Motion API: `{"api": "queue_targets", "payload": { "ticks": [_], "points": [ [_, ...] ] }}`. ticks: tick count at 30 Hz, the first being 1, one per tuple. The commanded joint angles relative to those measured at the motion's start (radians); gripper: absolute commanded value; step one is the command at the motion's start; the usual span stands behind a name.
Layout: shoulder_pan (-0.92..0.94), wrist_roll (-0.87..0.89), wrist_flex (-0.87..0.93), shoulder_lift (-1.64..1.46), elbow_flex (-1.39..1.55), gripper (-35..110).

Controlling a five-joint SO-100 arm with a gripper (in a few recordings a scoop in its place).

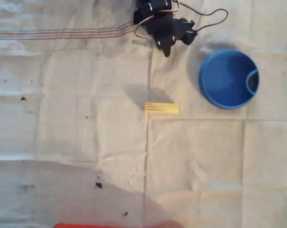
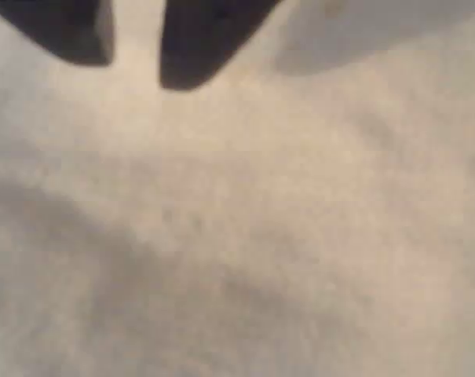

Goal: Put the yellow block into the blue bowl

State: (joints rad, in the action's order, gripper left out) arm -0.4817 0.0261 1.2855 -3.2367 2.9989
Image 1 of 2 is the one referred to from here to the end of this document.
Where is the yellow rectangular block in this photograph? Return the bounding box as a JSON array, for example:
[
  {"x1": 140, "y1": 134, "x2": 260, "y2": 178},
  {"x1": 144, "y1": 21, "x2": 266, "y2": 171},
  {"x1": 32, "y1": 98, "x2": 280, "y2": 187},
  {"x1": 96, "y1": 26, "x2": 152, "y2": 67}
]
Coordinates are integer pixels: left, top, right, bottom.
[{"x1": 144, "y1": 102, "x2": 181, "y2": 113}]

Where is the blue plastic bowl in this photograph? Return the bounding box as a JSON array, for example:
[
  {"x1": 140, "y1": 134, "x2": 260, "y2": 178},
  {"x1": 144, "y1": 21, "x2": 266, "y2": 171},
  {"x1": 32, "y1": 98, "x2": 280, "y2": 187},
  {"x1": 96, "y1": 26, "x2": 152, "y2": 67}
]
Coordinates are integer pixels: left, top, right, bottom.
[{"x1": 198, "y1": 49, "x2": 260, "y2": 110}]

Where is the white cloth with stripes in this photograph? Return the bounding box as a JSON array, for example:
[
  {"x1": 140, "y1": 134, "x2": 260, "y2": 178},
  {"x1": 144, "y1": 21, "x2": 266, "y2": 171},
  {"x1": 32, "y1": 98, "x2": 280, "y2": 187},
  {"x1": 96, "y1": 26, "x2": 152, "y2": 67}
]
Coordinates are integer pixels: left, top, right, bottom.
[{"x1": 0, "y1": 0, "x2": 287, "y2": 228}]

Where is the red object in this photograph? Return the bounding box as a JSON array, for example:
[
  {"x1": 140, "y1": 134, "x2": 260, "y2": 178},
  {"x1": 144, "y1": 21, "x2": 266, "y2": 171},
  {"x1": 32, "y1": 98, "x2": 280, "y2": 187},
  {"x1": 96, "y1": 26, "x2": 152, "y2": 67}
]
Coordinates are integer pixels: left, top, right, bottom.
[{"x1": 53, "y1": 221, "x2": 184, "y2": 228}]

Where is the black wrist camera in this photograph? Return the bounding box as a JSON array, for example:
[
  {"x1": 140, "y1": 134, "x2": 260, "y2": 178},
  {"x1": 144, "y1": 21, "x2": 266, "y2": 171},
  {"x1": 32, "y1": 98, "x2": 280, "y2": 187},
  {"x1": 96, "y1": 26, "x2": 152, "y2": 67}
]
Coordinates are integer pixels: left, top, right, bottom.
[{"x1": 178, "y1": 18, "x2": 198, "y2": 46}]

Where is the black cable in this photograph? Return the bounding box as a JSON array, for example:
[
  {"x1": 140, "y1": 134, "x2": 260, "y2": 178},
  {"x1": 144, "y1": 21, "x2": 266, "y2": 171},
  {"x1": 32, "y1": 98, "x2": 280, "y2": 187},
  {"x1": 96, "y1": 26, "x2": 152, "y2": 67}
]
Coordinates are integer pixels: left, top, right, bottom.
[{"x1": 173, "y1": 0, "x2": 229, "y2": 33}]

